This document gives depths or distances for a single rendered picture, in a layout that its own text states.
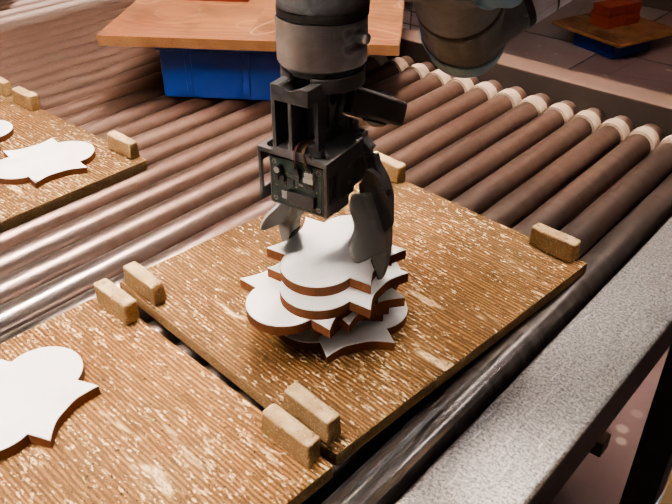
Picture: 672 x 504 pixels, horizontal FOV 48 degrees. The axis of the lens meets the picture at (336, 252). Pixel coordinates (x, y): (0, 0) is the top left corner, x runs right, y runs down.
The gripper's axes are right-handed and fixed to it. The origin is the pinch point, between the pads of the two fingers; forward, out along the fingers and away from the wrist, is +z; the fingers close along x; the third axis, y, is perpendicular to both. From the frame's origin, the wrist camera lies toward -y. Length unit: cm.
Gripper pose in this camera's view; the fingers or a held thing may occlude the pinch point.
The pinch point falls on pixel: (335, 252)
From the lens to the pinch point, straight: 75.6
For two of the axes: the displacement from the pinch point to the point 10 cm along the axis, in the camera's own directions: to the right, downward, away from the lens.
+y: -5.3, 4.7, -7.1
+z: 0.0, 8.3, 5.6
